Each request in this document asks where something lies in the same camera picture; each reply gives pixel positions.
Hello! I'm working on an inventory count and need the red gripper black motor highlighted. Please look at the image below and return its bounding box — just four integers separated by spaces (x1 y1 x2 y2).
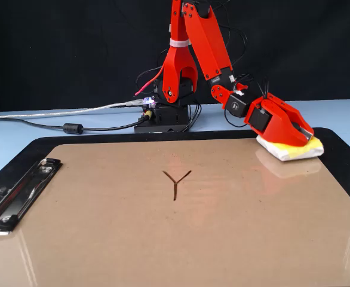
244 92 315 147

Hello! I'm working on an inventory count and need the yellow white sponge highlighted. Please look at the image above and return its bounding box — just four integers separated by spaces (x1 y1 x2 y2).
256 136 324 162

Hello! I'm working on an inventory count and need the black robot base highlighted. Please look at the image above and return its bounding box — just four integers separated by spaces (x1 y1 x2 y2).
134 103 194 134

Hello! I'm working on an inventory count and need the black mat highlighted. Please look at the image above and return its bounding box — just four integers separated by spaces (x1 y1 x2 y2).
0 127 350 218

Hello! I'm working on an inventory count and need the dark Y-shaped marker mark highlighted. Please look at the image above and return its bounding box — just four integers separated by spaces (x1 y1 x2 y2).
162 169 192 201

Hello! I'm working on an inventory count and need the controller board with LED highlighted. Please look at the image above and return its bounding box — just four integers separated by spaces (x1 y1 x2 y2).
142 96 158 109

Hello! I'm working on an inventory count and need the brown clipboard board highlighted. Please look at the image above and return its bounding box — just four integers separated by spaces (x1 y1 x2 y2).
0 136 350 287

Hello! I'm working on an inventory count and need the black backdrop cloth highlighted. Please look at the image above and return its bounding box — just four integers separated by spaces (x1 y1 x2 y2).
0 0 350 116

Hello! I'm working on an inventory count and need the metal clipboard clip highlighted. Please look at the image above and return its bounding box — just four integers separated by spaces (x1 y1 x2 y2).
0 157 63 237

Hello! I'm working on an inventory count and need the black servo cable bundle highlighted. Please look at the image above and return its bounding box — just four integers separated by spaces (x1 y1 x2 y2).
216 0 271 128

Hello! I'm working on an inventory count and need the white cable tie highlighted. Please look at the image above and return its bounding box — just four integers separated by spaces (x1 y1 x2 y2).
169 38 191 48

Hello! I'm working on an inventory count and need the red wire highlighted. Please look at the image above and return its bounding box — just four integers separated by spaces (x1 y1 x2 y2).
134 50 171 96

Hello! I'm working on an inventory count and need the black power cable with ferrite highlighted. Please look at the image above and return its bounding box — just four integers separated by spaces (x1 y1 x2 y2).
0 111 155 135

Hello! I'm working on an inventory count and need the silver USB cable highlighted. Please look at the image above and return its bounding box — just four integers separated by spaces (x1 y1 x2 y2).
0 100 145 120

